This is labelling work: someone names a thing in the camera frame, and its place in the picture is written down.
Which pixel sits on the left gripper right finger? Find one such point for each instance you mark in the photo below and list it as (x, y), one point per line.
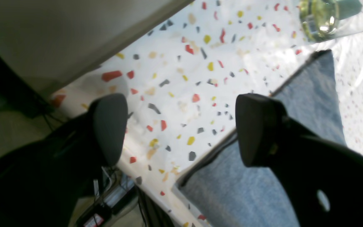
(323, 179)

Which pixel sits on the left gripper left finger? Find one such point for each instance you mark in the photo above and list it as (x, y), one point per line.
(40, 183)

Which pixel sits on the clear bottle with red cap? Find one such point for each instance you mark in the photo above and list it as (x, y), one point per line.
(324, 20)

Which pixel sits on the terrazzo pattern tablecloth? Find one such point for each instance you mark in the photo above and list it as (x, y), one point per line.
(181, 80)

